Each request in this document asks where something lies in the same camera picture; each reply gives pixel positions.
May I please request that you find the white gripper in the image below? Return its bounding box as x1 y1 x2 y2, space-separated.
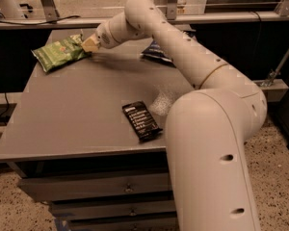
82 17 126 52

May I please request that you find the green jalapeno chip bag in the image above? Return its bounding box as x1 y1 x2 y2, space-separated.
32 34 90 73

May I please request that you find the metal bracket post centre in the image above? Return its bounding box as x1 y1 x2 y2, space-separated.
166 0 177 20

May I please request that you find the blue salt vinegar chip bag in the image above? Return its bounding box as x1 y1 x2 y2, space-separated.
141 40 173 64

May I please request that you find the grey metal rail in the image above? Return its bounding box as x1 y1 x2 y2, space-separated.
0 12 289 30

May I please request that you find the black rxbar chocolate bar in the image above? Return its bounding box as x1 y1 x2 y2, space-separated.
122 101 163 141

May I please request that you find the grey drawer cabinet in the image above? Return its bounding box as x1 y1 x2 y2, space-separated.
0 39 192 231

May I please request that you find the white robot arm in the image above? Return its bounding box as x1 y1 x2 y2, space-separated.
82 0 267 231

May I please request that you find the metal bracket post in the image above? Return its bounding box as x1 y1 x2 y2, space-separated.
166 0 177 20
40 0 60 23

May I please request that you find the black cable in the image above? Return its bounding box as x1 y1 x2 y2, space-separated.
0 14 81 26

